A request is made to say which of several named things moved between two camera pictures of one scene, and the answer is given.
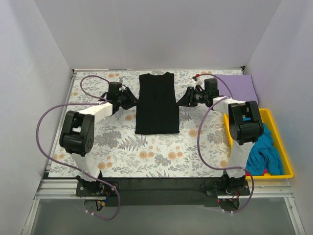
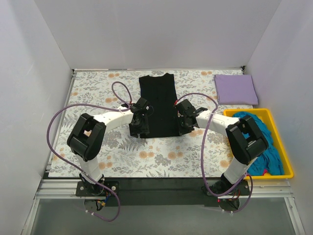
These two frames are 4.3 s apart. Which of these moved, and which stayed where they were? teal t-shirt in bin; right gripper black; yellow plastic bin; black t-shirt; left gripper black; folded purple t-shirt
Moved: left gripper black; right gripper black
Stayed: black t-shirt; yellow plastic bin; teal t-shirt in bin; folded purple t-shirt
